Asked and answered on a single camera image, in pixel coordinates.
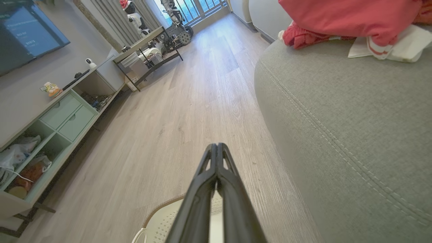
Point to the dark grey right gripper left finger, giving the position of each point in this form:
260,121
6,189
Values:
197,206

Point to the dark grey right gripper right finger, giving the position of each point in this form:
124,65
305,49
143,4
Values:
236,209

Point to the red printed jersey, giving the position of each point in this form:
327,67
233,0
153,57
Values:
354,17

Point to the white laundry basket brown rim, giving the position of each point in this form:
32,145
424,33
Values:
162,219

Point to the grey fabric sofa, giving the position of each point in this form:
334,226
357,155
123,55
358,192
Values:
337,118

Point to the white box on table shelf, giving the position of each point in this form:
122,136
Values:
138,67

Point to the pale green TV cabinet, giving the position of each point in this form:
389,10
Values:
67,114

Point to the orange bag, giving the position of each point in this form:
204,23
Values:
32,173

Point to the grey wheeled robot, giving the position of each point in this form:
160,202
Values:
184,35

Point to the red textured garment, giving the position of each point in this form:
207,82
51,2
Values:
303,37

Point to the small colourful toy figurine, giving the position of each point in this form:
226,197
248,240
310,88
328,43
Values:
52,89

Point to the white plastic bag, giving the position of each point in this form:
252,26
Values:
17,152

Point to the white humanoid robot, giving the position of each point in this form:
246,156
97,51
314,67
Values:
136,20

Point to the window with railing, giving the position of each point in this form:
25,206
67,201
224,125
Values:
202,6

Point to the grey curtain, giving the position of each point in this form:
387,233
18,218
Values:
111,17

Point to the white garment with red stripes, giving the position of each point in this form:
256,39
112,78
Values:
405,44

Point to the flat screen television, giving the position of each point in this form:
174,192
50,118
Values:
27,33

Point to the orange knit garment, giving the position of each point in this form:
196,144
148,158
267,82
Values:
424,11

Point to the black metal frame table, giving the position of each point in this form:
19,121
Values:
141,42

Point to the small white security camera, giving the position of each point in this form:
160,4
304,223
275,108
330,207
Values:
89,62

